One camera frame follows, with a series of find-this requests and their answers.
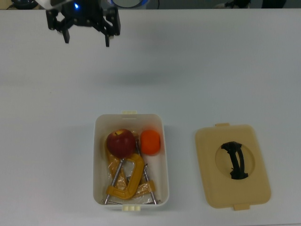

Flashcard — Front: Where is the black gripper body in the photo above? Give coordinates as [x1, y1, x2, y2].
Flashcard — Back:
[61, 9, 106, 29]

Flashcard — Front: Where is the red apple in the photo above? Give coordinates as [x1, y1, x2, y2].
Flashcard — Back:
[106, 128, 137, 158]

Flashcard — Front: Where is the orange fruit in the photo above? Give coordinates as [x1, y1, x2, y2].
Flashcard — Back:
[140, 129, 163, 156]

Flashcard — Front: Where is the white plastic container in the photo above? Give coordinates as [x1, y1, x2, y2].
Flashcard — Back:
[92, 110, 170, 212]

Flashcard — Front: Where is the beige container lid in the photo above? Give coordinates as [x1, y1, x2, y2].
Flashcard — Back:
[194, 122, 272, 211]

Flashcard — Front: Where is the dark round device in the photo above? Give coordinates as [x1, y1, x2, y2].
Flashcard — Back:
[10, 0, 39, 9]

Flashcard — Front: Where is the yellow C-clamp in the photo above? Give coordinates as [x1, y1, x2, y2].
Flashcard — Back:
[104, 153, 145, 201]
[104, 131, 163, 206]

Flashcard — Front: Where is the black lid handle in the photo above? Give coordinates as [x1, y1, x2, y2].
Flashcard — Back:
[220, 141, 250, 180]

